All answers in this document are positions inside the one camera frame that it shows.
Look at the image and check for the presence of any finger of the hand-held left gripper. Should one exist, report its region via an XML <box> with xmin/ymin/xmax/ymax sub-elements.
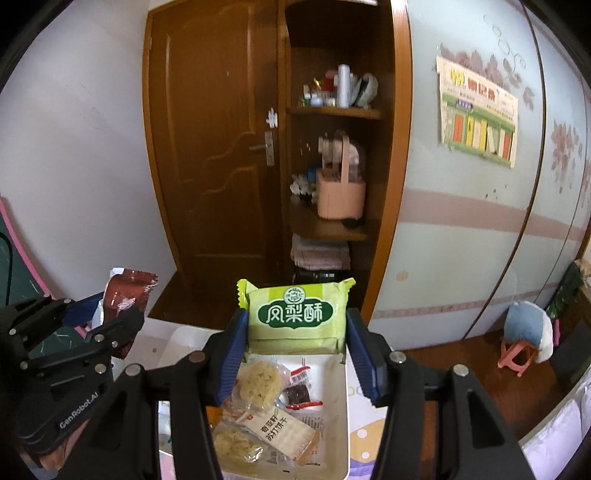
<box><xmin>0</xmin><ymin>293</ymin><xmax>105</xmax><ymax>352</ymax></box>
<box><xmin>23</xmin><ymin>307</ymin><xmax>146</xmax><ymax>377</ymax></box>

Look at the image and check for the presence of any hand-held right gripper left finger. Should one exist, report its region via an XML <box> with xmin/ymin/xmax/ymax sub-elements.
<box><xmin>60</xmin><ymin>308</ymin><xmax>250</xmax><ymax>480</ymax></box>

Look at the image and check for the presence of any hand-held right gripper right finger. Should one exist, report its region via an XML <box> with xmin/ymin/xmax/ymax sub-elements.
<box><xmin>345</xmin><ymin>307</ymin><xmax>532</xmax><ymax>480</ymax></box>

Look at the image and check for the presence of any round cookie packet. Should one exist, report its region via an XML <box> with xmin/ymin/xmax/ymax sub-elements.
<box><xmin>212</xmin><ymin>420</ymin><xmax>264</xmax><ymax>462</ymax></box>
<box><xmin>235</xmin><ymin>360</ymin><xmax>289</xmax><ymax>409</ymax></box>

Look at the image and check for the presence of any brown red snack packet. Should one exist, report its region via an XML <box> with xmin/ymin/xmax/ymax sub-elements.
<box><xmin>90</xmin><ymin>268</ymin><xmax>158</xmax><ymax>360</ymax></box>

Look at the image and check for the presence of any white plastic storage box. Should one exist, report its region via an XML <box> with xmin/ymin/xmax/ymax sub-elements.
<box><xmin>203</xmin><ymin>342</ymin><xmax>352</xmax><ymax>480</ymax></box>

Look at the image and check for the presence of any clear packet with red label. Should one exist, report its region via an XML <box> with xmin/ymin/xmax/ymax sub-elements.
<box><xmin>281</xmin><ymin>364</ymin><xmax>324</xmax><ymax>411</ymax></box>

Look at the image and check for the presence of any green snack packet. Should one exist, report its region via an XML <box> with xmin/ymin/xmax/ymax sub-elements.
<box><xmin>236</xmin><ymin>278</ymin><xmax>356</xmax><ymax>355</ymax></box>

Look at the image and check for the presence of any beige cracker packet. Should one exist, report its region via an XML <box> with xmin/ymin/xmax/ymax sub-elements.
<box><xmin>235</xmin><ymin>406</ymin><xmax>321</xmax><ymax>467</ymax></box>

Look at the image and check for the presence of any black box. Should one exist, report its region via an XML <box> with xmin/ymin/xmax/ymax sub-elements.
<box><xmin>293</xmin><ymin>269</ymin><xmax>345</xmax><ymax>284</ymax></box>

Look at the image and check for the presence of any stack of folded towels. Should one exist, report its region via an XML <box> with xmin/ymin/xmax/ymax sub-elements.
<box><xmin>291</xmin><ymin>233</ymin><xmax>352</xmax><ymax>271</ymax></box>

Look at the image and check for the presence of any floral printed wardrobe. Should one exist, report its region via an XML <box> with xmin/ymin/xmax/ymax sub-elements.
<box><xmin>369</xmin><ymin>0</ymin><xmax>591</xmax><ymax>342</ymax></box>

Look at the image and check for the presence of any pink plastic stool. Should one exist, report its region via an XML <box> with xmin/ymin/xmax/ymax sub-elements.
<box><xmin>498</xmin><ymin>339</ymin><xmax>539</xmax><ymax>377</ymax></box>

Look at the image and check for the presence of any pink basket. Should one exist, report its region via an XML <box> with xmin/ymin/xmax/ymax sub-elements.
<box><xmin>316</xmin><ymin>131</ymin><xmax>367</xmax><ymax>220</ymax></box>

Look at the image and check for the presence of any blue cushion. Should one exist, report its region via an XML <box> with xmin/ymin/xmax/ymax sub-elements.
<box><xmin>503</xmin><ymin>301</ymin><xmax>548</xmax><ymax>347</ymax></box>

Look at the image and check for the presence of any wooden corner shelf unit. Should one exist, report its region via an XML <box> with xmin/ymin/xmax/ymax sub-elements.
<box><xmin>277</xmin><ymin>0</ymin><xmax>414</xmax><ymax>324</ymax></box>

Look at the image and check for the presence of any white cloth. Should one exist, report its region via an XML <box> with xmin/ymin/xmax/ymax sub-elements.
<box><xmin>536</xmin><ymin>314</ymin><xmax>555</xmax><ymax>363</ymax></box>

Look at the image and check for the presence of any wooden door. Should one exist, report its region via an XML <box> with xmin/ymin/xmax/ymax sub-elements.
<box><xmin>143</xmin><ymin>0</ymin><xmax>287</xmax><ymax>319</ymax></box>

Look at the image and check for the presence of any dark cabinet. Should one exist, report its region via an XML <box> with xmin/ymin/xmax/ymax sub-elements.
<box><xmin>551</xmin><ymin>342</ymin><xmax>591</xmax><ymax>386</ymax></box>

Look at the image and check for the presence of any white bedding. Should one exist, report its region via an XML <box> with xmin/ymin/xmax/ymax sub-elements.
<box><xmin>519</xmin><ymin>369</ymin><xmax>591</xmax><ymax>480</ymax></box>

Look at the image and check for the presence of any green patterned cloth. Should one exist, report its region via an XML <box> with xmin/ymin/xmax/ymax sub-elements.
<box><xmin>545</xmin><ymin>261</ymin><xmax>585</xmax><ymax>319</ymax></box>

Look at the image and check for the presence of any white cylinder bottle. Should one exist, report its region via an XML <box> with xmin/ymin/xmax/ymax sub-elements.
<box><xmin>337</xmin><ymin>64</ymin><xmax>352</xmax><ymax>108</ymax></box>

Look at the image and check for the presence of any green chalkboard with pink frame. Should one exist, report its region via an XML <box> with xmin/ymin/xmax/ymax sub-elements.
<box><xmin>0</xmin><ymin>196</ymin><xmax>88</xmax><ymax>337</ymax></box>

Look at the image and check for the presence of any black cable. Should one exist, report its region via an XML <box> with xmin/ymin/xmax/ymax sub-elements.
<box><xmin>0</xmin><ymin>232</ymin><xmax>14</xmax><ymax>301</ymax></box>

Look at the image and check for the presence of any metal door handle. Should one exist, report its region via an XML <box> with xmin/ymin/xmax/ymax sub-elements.
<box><xmin>249</xmin><ymin>129</ymin><xmax>276</xmax><ymax>168</ymax></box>

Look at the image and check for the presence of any wall poster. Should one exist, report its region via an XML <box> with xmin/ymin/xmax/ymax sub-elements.
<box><xmin>436</xmin><ymin>55</ymin><xmax>519</xmax><ymax>169</ymax></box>

